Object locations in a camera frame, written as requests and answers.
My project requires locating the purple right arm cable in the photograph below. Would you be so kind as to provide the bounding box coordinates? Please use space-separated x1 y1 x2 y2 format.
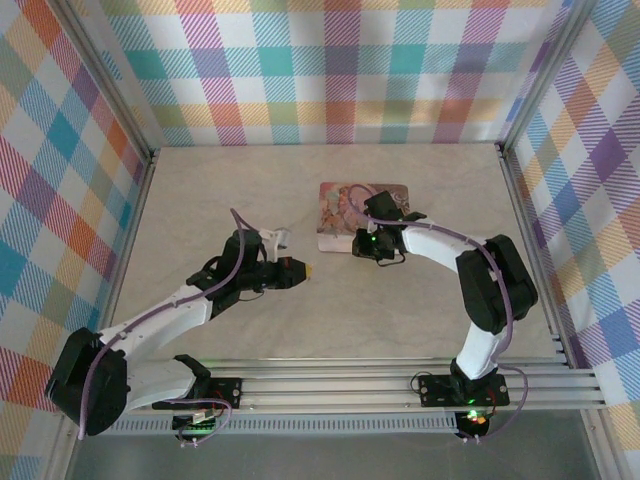
348 183 531 444

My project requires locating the pictured pastel rectangular mat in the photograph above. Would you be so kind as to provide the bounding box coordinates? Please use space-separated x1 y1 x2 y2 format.
317 181 411 254

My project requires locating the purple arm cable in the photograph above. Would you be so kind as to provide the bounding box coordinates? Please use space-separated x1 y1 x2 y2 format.
77 207 264 446
348 183 531 444

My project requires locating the long aluminium mounting rail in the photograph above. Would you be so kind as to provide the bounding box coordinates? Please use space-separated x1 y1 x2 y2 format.
53 355 607 417

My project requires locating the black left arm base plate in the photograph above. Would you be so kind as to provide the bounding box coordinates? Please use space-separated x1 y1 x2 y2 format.
152 375 244 410

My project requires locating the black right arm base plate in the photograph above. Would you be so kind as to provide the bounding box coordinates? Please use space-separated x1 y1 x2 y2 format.
417 370 511 407

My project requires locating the grey slotted cable duct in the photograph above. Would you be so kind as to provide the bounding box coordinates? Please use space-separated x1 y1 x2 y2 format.
78 413 460 435

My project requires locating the aluminium corner post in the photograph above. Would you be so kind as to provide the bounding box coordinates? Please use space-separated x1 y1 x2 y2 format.
57 0 161 166
497 0 599 156

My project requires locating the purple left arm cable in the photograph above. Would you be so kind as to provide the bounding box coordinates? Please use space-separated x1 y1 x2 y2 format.
77 207 264 446

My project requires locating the aluminium side rail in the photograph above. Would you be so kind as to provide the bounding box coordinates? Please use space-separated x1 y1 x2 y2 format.
497 142 576 371
88 149 160 376

